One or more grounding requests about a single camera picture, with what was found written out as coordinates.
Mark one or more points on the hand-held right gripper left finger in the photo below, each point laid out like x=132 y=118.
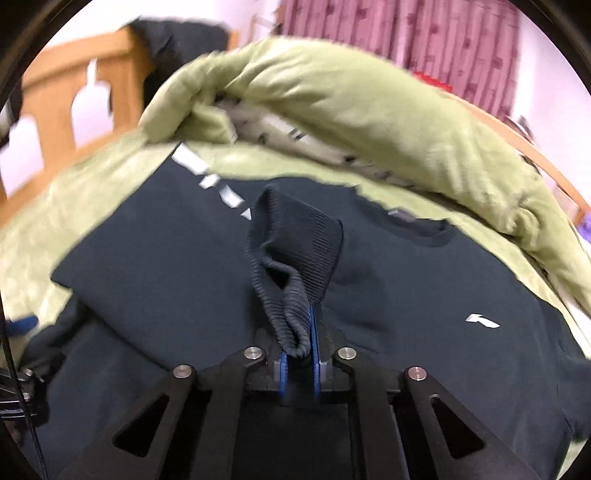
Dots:
x=284 y=374

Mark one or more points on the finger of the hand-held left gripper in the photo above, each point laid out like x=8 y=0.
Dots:
x=21 y=325

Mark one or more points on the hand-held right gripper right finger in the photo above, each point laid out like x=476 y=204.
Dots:
x=316 y=355

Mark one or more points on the dark navy sweatshirt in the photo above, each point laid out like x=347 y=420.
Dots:
x=161 y=277

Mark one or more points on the green bed sheet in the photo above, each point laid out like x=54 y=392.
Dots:
x=69 y=198

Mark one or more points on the green quilt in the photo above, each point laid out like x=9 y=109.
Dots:
x=346 y=101

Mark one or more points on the red box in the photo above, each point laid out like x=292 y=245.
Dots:
x=431 y=82

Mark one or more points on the black jacket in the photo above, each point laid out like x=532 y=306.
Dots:
x=175 y=46

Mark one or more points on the maroon patterned curtain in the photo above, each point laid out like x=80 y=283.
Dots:
x=438 y=41

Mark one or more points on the wooden bed frame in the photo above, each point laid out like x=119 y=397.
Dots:
x=51 y=97

